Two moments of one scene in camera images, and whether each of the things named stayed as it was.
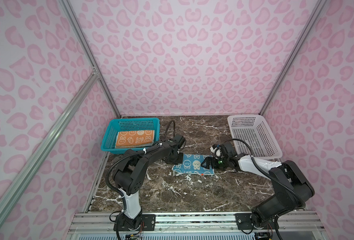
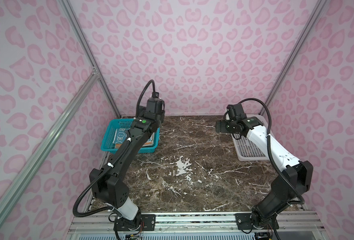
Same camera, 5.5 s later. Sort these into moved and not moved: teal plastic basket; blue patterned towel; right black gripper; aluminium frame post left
Moved: right black gripper; blue patterned towel
Not moved: aluminium frame post left; teal plastic basket
